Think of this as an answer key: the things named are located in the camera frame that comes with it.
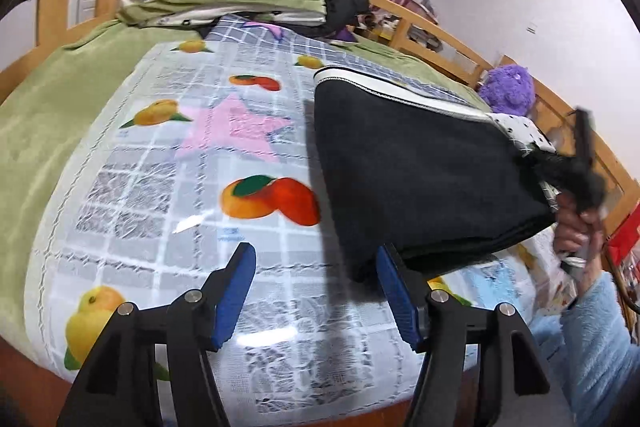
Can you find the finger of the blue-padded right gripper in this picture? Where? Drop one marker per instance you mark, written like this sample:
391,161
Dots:
515,385

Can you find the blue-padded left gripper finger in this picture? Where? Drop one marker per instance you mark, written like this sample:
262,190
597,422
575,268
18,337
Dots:
116,385

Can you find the black pants with white stripe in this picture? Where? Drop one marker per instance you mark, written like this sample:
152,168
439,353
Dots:
441,182

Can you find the person's right hand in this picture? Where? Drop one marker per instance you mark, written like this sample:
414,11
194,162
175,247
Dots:
579,232

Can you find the white floral pillow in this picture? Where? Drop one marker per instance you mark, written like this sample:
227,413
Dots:
526,138

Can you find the light blue fleece sleeve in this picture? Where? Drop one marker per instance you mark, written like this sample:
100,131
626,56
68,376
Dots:
591,355

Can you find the purple plush toy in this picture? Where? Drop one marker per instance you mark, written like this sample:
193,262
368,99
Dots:
508,89

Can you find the fruit-print plastic table cover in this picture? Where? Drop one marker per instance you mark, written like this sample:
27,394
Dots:
143,211

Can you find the blue checkered bed sheet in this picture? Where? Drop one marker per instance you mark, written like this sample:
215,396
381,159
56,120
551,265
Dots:
363,55

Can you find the green fleece blanket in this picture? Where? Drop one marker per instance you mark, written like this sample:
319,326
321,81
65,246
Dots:
42,122

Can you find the black clothes pile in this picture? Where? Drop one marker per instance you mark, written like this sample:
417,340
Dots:
339,14

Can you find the wooden bed frame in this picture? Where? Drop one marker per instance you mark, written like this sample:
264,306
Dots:
551,114

